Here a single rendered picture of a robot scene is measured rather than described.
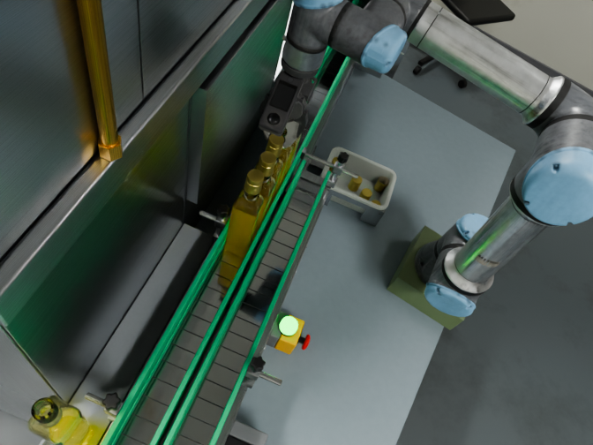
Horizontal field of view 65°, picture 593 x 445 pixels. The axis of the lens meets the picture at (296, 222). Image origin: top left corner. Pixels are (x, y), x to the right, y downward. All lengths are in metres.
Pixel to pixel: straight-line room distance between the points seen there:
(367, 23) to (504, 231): 0.45
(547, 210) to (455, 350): 1.55
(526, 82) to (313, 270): 0.73
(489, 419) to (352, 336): 1.15
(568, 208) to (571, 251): 2.25
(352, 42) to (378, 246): 0.78
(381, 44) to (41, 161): 0.51
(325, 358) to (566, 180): 0.72
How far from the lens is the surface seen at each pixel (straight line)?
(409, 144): 1.77
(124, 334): 1.06
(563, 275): 2.94
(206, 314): 1.07
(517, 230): 0.93
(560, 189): 0.82
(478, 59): 0.89
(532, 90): 0.91
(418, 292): 1.32
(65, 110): 0.54
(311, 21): 0.81
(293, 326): 1.12
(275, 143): 0.99
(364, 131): 1.73
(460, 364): 2.31
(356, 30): 0.79
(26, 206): 0.56
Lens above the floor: 1.88
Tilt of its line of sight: 54 degrees down
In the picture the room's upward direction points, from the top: 23 degrees clockwise
